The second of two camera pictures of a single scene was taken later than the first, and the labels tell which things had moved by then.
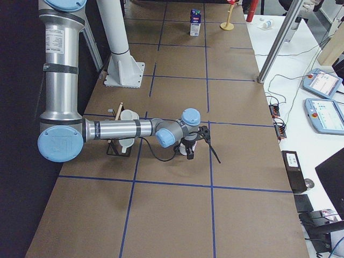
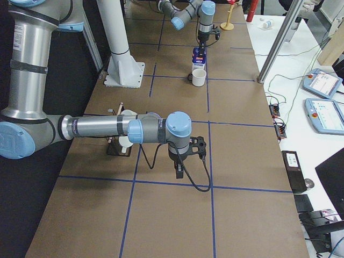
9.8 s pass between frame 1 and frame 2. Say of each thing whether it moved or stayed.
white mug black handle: moved
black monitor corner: stayed
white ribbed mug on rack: stayed
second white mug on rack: stayed
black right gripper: moved
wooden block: stayed
